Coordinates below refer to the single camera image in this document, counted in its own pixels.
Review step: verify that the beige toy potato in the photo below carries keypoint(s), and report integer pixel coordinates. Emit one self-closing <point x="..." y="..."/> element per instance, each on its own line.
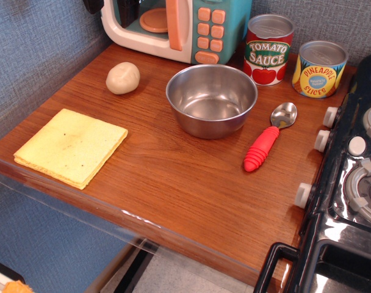
<point x="123" y="78"/>

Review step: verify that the white middle stove knob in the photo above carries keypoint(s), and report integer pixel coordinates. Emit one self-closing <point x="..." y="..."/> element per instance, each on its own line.
<point x="321" y="140"/>

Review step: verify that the orange object bottom corner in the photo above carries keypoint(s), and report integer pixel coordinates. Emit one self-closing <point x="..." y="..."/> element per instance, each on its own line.
<point x="16" y="287"/>

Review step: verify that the white stove knob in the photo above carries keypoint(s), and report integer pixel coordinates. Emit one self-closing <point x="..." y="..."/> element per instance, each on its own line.
<point x="330" y="116"/>
<point x="321" y="140"/>
<point x="302" y="195"/>

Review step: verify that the teal toy microwave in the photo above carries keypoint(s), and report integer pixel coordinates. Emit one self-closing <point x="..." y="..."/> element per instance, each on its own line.
<point x="186" y="31"/>

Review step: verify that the stainless steel pot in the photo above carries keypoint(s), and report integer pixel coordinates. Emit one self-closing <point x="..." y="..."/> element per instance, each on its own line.
<point x="211" y="101"/>

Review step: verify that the pineapple slices can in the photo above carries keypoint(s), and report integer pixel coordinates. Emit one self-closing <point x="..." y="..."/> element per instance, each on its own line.
<point x="319" y="68"/>

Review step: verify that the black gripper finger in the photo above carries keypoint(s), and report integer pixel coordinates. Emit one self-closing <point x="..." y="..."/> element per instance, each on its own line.
<point x="93" y="6"/>

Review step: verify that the red handled metal spoon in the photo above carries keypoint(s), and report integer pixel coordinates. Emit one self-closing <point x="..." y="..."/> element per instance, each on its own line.
<point x="283" y="116"/>

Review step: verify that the folded yellow towel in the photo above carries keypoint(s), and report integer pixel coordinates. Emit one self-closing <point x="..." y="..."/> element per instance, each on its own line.
<point x="71" y="147"/>

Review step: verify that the black toy stove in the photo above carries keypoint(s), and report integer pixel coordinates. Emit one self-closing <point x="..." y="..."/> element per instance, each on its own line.
<point x="335" y="235"/>

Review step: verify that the white upper stove knob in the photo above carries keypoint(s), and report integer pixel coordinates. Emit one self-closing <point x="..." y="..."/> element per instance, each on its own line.
<point x="330" y="116"/>

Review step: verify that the black oven door handle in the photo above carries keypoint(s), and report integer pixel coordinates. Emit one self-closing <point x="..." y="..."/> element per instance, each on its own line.
<point x="276" y="252"/>

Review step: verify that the tomato sauce can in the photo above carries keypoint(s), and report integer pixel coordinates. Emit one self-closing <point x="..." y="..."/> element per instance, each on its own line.
<point x="268" y="43"/>

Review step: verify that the white lower stove knob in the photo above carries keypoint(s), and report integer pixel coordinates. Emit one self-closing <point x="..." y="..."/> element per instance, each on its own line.
<point x="302" y="195"/>

